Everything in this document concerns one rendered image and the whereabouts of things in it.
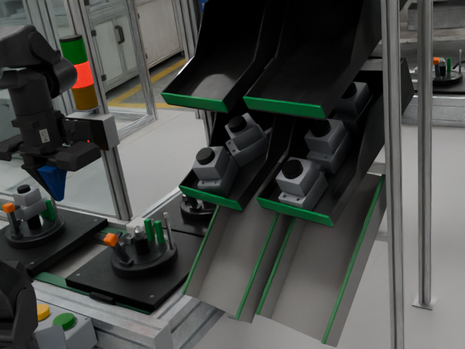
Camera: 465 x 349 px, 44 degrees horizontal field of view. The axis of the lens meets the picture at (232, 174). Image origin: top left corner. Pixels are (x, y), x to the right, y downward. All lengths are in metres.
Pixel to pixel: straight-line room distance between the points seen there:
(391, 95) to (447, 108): 1.23
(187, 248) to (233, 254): 0.24
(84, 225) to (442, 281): 0.83
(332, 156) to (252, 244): 0.24
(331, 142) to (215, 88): 0.19
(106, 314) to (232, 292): 0.26
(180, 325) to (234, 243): 0.19
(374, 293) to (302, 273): 0.31
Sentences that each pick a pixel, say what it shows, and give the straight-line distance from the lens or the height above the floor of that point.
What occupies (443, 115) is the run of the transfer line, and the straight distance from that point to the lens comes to 2.08.
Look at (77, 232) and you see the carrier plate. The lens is 1.43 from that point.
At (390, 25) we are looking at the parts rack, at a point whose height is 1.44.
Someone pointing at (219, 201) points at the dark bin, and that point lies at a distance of 0.91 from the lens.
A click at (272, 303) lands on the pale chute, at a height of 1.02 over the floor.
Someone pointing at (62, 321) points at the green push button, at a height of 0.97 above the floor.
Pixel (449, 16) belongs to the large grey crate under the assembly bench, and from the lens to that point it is 6.35.
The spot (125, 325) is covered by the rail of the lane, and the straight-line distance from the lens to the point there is 1.10.
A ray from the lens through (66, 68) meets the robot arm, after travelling 0.98.
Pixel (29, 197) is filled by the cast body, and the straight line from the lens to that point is 1.42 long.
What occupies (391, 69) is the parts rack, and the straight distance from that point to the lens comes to 0.84.
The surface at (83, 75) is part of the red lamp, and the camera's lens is 1.30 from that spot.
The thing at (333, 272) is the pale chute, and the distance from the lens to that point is 0.95.
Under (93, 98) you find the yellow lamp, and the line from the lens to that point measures 1.32.
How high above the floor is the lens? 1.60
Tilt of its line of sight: 24 degrees down
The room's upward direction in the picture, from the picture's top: 8 degrees counter-clockwise
